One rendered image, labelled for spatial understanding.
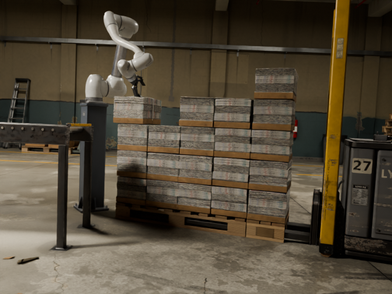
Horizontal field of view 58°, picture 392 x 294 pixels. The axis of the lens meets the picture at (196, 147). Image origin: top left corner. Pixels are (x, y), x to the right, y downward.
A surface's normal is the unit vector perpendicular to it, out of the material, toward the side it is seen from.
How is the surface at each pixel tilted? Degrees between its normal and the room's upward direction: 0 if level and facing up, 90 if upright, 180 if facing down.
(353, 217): 90
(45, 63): 90
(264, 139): 90
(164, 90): 90
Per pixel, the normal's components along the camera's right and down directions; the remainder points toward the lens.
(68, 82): -0.02, 0.06
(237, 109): -0.35, 0.04
